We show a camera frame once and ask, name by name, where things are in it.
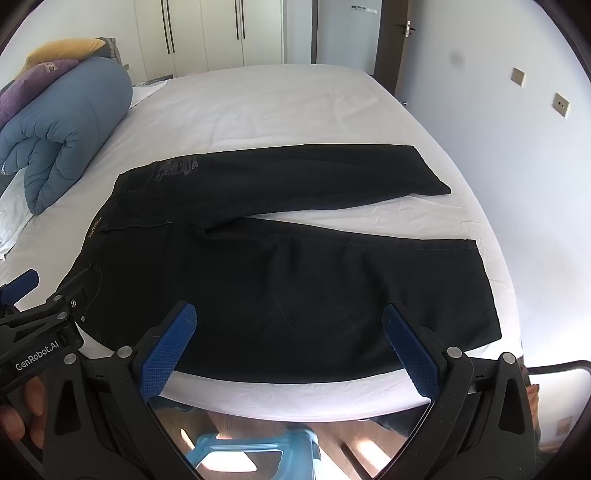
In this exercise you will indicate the brown door with handle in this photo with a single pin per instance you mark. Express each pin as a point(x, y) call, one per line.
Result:
point(396, 28)

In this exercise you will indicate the rolled blue duvet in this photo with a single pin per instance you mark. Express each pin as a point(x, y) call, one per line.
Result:
point(56, 135)

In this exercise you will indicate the white wardrobe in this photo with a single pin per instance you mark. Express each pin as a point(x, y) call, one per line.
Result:
point(179, 38)

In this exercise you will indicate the white bed sheet mattress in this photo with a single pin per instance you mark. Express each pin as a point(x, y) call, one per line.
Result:
point(268, 107)

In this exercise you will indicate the black denim pants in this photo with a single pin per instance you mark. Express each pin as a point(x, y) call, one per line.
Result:
point(278, 302)

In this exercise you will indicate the far wall switch plate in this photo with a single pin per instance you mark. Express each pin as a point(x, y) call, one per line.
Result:
point(518, 76)

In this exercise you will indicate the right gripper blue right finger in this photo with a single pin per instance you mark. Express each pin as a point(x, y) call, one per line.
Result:
point(427, 362)

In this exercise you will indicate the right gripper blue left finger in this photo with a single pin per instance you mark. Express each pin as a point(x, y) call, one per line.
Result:
point(158, 351)

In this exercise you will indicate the white cloth by duvet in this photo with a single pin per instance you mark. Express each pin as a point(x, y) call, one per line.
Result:
point(14, 213)

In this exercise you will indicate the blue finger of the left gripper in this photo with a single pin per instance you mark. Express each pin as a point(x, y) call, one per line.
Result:
point(18, 288)

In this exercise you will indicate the yellow pillow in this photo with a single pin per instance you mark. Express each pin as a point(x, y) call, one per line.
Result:
point(69, 49)

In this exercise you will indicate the purple pillow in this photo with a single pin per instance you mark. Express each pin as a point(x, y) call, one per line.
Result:
point(30, 85)

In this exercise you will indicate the person's left hand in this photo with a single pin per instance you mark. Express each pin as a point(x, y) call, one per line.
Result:
point(30, 415)

